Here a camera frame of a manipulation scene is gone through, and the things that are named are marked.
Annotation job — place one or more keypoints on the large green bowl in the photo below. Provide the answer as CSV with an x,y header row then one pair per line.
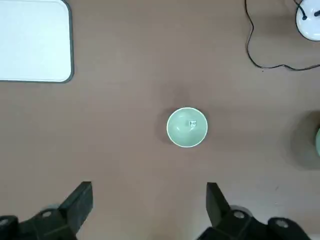
x,y
318,142

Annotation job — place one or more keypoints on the white square tray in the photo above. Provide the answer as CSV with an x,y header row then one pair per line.
x,y
32,40

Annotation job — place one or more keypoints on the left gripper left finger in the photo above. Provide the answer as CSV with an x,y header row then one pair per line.
x,y
67,215

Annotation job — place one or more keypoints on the small green bowl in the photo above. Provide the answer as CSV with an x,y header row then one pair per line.
x,y
187,130

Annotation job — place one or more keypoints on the white desk lamp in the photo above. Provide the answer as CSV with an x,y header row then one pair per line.
x,y
310,22

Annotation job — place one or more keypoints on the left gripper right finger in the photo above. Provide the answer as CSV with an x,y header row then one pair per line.
x,y
225,220

